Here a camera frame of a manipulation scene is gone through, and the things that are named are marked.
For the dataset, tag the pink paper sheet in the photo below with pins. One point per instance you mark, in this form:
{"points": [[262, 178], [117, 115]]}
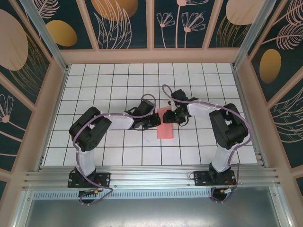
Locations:
{"points": [[164, 132]]}

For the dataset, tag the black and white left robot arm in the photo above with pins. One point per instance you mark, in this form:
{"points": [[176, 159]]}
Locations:
{"points": [[82, 132]]}

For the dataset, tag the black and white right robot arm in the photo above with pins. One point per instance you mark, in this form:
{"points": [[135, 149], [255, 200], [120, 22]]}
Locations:
{"points": [[227, 132]]}

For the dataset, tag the grey metal sheet panel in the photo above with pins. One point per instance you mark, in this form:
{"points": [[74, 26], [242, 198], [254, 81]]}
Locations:
{"points": [[151, 212]]}

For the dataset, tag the wide aluminium mounting rail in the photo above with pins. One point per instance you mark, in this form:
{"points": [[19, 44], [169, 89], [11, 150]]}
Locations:
{"points": [[151, 177]]}

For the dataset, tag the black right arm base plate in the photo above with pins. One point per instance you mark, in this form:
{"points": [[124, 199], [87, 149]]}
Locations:
{"points": [[201, 178]]}

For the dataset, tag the aluminium table side rail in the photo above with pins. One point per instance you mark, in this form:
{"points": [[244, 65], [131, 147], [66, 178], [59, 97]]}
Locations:
{"points": [[54, 118], [248, 118]]}

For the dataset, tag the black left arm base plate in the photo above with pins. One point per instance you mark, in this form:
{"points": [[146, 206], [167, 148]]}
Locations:
{"points": [[104, 179]]}

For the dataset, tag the tall aluminium frame post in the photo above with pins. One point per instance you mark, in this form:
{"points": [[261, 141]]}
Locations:
{"points": [[251, 35], [47, 35]]}

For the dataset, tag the short aluminium frame post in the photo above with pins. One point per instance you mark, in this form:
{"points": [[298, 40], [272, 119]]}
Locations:
{"points": [[280, 208], [22, 208]]}

